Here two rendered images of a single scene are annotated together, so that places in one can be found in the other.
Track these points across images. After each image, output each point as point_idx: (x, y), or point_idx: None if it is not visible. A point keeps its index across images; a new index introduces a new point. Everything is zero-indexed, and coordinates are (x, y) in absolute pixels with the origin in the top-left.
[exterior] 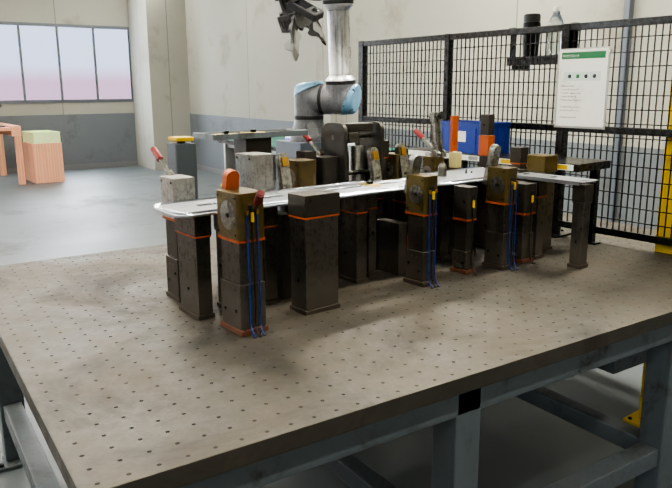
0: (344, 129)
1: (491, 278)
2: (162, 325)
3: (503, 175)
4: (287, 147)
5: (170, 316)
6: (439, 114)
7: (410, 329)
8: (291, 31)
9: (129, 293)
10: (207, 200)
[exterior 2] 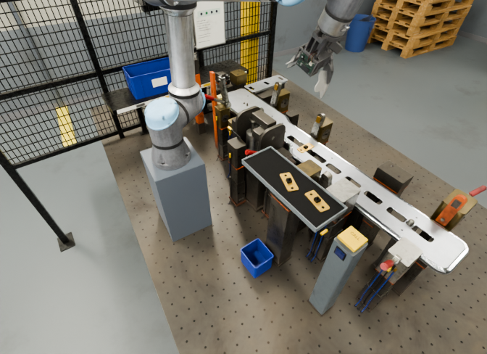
0: (285, 126)
1: (299, 146)
2: (433, 302)
3: (288, 96)
4: (181, 176)
5: (414, 299)
6: (228, 77)
7: None
8: (333, 72)
9: (372, 347)
10: (406, 236)
